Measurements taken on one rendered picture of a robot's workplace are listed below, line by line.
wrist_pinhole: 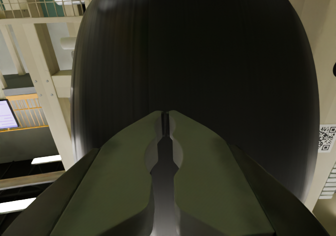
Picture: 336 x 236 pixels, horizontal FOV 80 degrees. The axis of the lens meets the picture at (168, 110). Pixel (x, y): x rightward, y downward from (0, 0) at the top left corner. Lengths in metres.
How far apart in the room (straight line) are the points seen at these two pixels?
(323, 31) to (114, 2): 0.33
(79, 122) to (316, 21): 0.40
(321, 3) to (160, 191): 0.38
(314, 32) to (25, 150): 13.06
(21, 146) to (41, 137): 1.18
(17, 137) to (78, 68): 12.53
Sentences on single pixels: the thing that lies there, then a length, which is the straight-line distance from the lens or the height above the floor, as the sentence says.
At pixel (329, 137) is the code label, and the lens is 0.56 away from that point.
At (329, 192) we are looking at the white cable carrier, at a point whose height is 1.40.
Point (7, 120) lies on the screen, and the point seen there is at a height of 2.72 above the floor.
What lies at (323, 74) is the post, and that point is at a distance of 0.47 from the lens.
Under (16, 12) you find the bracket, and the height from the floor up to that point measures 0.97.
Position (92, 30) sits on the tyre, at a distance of 0.26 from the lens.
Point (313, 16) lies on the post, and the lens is 0.46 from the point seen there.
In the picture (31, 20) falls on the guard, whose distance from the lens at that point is 0.90.
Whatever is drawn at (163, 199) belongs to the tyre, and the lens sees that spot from 0.24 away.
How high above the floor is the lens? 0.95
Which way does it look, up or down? 28 degrees up
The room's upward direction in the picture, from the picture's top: 178 degrees clockwise
